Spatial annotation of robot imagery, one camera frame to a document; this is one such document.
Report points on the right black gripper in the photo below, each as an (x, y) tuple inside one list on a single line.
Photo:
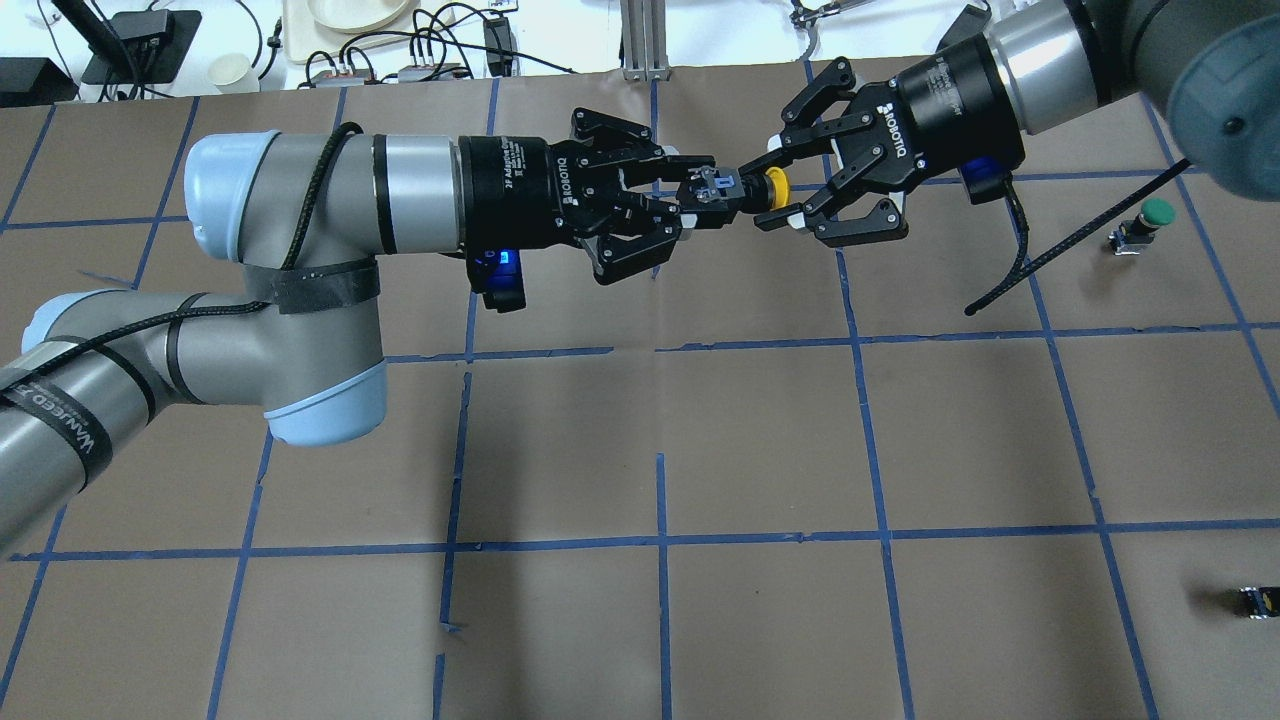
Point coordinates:
[(950, 112)]

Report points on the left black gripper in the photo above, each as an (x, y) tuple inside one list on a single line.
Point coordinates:
[(512, 192)]

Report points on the yellow push button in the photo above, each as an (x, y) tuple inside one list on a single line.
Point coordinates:
[(724, 191)]

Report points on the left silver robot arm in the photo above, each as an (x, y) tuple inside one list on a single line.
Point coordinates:
[(306, 218)]

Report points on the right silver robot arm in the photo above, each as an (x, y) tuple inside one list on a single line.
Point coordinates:
[(1209, 67)]

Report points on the green push button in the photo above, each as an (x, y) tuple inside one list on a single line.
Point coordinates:
[(1132, 237)]

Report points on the small black button part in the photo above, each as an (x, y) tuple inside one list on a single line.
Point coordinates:
[(1259, 601)]

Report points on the brown paper mat blue grid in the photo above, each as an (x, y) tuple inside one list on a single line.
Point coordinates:
[(771, 480)]

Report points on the beige round plate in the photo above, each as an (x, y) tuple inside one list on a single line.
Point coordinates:
[(352, 17)]

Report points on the beige tray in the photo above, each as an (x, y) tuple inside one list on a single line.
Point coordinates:
[(308, 26)]

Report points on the white paper cup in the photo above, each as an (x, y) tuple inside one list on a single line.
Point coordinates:
[(233, 73)]

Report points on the aluminium frame post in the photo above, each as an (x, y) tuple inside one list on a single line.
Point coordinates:
[(643, 41)]

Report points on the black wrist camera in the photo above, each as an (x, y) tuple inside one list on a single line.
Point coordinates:
[(496, 277)]

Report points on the black camera stand base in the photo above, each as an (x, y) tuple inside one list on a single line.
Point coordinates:
[(151, 47)]

